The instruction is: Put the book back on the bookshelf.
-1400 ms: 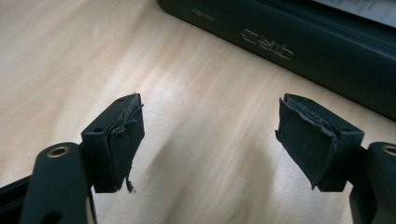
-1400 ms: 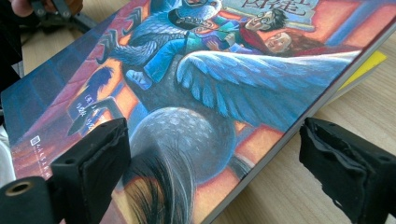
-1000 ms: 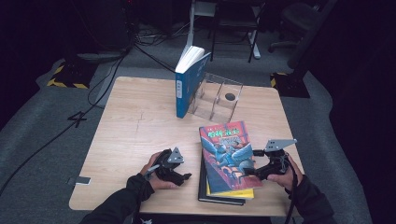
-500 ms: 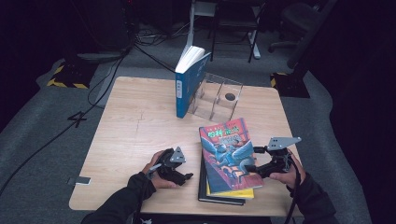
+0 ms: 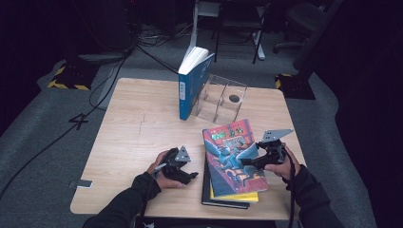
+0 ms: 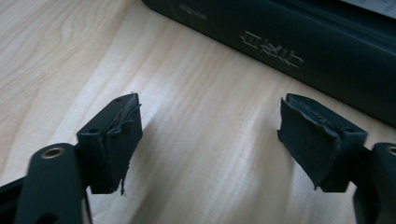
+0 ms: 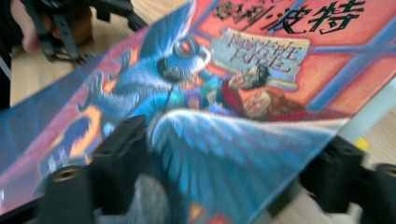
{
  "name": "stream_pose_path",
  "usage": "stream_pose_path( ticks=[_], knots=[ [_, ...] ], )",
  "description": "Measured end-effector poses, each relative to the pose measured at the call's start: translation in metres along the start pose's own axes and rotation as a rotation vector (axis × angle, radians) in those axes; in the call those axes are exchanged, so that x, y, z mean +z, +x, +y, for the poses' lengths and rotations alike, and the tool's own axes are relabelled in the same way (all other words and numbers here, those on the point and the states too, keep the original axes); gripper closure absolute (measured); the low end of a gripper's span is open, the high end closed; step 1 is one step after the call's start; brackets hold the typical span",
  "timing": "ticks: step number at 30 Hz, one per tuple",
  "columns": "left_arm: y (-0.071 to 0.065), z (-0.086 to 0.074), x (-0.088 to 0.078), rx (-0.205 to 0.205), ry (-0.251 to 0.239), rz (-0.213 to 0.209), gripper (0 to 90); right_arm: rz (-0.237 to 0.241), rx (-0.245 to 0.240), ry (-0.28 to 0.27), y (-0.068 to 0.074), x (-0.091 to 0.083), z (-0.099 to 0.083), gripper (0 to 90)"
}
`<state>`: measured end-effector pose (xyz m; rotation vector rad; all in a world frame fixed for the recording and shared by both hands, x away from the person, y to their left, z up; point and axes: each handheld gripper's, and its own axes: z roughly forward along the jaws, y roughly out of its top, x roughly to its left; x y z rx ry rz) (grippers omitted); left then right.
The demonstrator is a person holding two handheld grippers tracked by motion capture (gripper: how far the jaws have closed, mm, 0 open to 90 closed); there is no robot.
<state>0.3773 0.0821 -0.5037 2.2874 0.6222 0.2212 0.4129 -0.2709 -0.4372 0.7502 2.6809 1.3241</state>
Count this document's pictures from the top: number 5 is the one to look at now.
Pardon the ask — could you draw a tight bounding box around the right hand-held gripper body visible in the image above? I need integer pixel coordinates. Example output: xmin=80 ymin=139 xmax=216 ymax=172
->
xmin=256 ymin=127 xmax=295 ymax=165

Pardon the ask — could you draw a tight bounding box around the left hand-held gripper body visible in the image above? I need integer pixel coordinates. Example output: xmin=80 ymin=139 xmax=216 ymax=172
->
xmin=151 ymin=145 xmax=192 ymax=184

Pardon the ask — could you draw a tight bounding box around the black book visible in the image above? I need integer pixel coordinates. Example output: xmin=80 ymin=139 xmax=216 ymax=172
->
xmin=201 ymin=155 xmax=251 ymax=210

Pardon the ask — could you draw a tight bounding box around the illustrated red blue book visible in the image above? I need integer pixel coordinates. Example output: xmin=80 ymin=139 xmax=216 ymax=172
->
xmin=201 ymin=118 xmax=270 ymax=198

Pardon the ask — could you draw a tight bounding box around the yellow book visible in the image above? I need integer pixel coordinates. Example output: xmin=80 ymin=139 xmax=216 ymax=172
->
xmin=208 ymin=181 xmax=259 ymax=203

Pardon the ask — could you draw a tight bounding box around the clear acrylic book rack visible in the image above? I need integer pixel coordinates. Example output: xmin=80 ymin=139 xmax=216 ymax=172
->
xmin=190 ymin=73 xmax=248 ymax=125

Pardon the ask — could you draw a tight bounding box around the person's left hand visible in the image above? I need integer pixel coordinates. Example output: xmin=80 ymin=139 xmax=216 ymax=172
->
xmin=145 ymin=150 xmax=186 ymax=191

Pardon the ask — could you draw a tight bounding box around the person's right hand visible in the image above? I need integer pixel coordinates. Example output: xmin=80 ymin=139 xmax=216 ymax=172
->
xmin=264 ymin=144 xmax=301 ymax=181

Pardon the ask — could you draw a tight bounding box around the black stand with striped base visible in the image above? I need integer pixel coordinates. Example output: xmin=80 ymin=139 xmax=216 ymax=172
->
xmin=275 ymin=0 xmax=345 ymax=101

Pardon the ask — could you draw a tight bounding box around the grey tape piece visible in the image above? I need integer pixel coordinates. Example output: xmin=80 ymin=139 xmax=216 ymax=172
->
xmin=68 ymin=179 xmax=93 ymax=190

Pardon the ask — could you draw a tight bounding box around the white stand foot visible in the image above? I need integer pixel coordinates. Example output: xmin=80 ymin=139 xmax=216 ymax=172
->
xmin=252 ymin=31 xmax=266 ymax=62

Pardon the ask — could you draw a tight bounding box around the grey flat stand base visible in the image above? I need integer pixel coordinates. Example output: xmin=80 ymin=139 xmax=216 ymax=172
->
xmin=77 ymin=51 xmax=131 ymax=67

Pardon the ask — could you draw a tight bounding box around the white metal stand leg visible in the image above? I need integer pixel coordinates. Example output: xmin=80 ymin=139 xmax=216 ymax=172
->
xmin=184 ymin=0 xmax=221 ymax=60

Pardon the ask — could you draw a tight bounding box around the black yellow striped stand base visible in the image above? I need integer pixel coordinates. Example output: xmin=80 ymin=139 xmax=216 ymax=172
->
xmin=47 ymin=61 xmax=100 ymax=91

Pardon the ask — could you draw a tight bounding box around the dark office chair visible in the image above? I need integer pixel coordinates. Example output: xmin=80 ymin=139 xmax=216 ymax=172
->
xmin=273 ymin=1 xmax=322 ymax=55

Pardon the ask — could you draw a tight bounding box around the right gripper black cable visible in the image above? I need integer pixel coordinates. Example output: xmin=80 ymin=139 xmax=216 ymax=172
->
xmin=280 ymin=145 xmax=297 ymax=228

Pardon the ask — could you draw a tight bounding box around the black metal frame chair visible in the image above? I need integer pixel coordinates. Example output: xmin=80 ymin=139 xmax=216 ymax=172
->
xmin=214 ymin=0 xmax=270 ymax=65

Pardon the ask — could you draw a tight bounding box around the tangle of floor cables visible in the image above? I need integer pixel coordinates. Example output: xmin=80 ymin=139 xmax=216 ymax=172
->
xmin=138 ymin=22 xmax=192 ymax=43

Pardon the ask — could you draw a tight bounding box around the long black floor cable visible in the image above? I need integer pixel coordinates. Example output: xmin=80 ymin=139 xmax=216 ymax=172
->
xmin=0 ymin=47 xmax=138 ymax=200

